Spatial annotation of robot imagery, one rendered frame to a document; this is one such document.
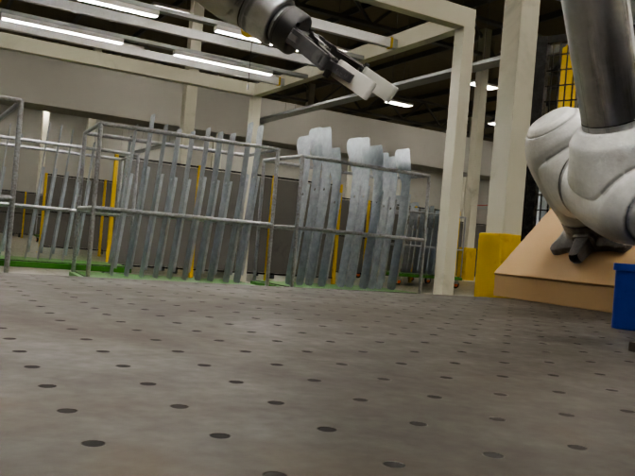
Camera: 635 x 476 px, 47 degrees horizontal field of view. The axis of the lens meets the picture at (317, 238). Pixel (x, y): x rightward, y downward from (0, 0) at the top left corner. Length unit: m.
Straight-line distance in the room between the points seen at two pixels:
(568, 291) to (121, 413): 1.27
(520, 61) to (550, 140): 7.73
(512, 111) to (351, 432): 8.72
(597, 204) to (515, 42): 7.98
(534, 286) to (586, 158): 0.39
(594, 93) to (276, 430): 1.03
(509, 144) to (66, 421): 8.70
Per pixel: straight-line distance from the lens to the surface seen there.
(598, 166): 1.29
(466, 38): 8.35
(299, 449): 0.29
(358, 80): 1.14
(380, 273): 9.28
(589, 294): 1.49
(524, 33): 9.30
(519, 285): 1.62
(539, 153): 1.47
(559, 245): 1.60
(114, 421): 0.32
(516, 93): 9.07
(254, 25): 1.25
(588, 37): 1.26
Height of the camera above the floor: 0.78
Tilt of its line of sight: 1 degrees up
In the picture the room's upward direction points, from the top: 5 degrees clockwise
